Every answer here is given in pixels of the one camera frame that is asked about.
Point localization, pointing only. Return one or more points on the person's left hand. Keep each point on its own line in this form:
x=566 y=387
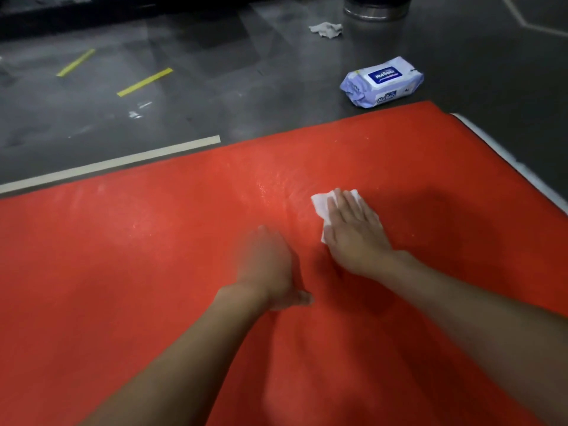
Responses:
x=266 y=270

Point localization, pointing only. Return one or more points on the person's right hand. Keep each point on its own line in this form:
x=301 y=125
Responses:
x=355 y=235

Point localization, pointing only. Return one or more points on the white wet wipe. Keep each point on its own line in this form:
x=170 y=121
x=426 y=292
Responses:
x=326 y=29
x=319 y=204

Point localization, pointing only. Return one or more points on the pale blue wipes pack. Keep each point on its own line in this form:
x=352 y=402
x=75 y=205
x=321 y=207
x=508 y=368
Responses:
x=381 y=82

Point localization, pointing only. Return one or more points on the red mat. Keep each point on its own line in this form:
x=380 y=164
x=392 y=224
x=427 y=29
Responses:
x=111 y=261

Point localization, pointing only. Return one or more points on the person's left forearm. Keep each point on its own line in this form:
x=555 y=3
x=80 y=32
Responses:
x=186 y=363

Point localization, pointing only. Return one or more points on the person's right forearm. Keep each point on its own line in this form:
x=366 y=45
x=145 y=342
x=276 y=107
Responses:
x=483 y=323

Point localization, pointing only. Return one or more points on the white fluffy padding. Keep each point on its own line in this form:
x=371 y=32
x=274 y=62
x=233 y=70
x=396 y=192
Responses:
x=510 y=159

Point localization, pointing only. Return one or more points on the yellow tape strip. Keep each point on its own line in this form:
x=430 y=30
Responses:
x=76 y=62
x=144 y=82

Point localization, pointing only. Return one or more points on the black round base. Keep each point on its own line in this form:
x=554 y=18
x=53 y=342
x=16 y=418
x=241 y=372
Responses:
x=377 y=7

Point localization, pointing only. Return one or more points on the black gym machine frame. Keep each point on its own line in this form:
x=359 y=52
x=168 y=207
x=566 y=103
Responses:
x=111 y=13

